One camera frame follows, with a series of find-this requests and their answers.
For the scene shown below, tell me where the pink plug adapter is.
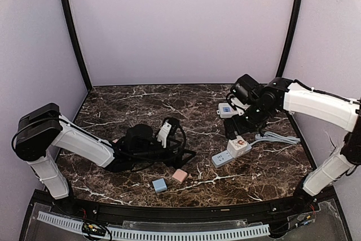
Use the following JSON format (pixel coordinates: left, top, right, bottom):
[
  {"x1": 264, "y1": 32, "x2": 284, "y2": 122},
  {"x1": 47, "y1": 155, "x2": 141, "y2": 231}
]
[{"x1": 172, "y1": 169, "x2": 188, "y2": 183}]

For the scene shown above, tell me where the white cube socket adapter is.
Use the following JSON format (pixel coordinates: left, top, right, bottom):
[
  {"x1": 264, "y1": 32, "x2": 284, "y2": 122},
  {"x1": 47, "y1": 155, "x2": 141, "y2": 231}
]
[{"x1": 226, "y1": 136, "x2": 252, "y2": 158}]

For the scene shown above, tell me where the blue-grey power strip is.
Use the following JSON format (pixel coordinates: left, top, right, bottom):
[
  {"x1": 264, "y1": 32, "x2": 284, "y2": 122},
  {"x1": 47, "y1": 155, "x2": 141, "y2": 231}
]
[{"x1": 211, "y1": 144, "x2": 252, "y2": 168}]

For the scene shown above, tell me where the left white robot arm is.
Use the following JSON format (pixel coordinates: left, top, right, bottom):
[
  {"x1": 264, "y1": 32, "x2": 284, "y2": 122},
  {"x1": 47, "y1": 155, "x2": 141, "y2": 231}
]
[{"x1": 11, "y1": 103, "x2": 196, "y2": 200}]

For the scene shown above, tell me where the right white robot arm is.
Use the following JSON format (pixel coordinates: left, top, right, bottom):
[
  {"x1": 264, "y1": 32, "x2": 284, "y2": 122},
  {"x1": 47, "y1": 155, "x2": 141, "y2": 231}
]
[{"x1": 224, "y1": 74, "x2": 360, "y2": 196}]

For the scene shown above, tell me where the blue flat plug adapter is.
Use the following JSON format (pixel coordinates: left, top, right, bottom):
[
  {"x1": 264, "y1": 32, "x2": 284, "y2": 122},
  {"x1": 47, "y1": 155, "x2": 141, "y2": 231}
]
[{"x1": 152, "y1": 178, "x2": 168, "y2": 193}]

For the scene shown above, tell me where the white colourful power strip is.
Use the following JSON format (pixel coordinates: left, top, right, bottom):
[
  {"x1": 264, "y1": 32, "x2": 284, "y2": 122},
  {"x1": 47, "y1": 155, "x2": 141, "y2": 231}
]
[{"x1": 217, "y1": 103, "x2": 238, "y2": 119}]

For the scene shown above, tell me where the small green circuit board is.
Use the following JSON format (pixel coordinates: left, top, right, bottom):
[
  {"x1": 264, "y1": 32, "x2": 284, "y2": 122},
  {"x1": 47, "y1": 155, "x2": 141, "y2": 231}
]
[{"x1": 81, "y1": 222, "x2": 107, "y2": 236}]

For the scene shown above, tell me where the grey power strip cable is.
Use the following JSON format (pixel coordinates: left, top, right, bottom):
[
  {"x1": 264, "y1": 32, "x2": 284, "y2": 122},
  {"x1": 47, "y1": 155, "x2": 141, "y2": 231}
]
[{"x1": 255, "y1": 131, "x2": 302, "y2": 145}]

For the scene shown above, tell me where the white slotted cable duct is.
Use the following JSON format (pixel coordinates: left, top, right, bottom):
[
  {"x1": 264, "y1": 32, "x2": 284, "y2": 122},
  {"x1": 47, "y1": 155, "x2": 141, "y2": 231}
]
[{"x1": 37, "y1": 211, "x2": 270, "y2": 240}]

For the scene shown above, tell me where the black front frame rail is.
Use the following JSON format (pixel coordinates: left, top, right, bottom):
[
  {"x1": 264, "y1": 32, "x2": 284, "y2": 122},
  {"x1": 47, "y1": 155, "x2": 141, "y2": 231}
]
[{"x1": 33, "y1": 189, "x2": 336, "y2": 226}]

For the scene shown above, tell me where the right black frame post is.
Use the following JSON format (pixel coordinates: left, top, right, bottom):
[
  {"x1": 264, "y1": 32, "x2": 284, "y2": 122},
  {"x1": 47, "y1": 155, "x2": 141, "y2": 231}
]
[{"x1": 275, "y1": 0, "x2": 302, "y2": 77}]

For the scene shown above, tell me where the black frame post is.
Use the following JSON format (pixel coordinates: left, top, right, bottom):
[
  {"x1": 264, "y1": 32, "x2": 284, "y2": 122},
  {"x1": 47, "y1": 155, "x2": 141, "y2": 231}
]
[
  {"x1": 275, "y1": 0, "x2": 302, "y2": 77},
  {"x1": 61, "y1": 0, "x2": 93, "y2": 92}
]

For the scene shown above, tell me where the left black frame post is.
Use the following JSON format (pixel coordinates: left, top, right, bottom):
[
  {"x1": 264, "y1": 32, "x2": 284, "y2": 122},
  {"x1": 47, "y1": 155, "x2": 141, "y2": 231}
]
[{"x1": 61, "y1": 0, "x2": 93, "y2": 92}]

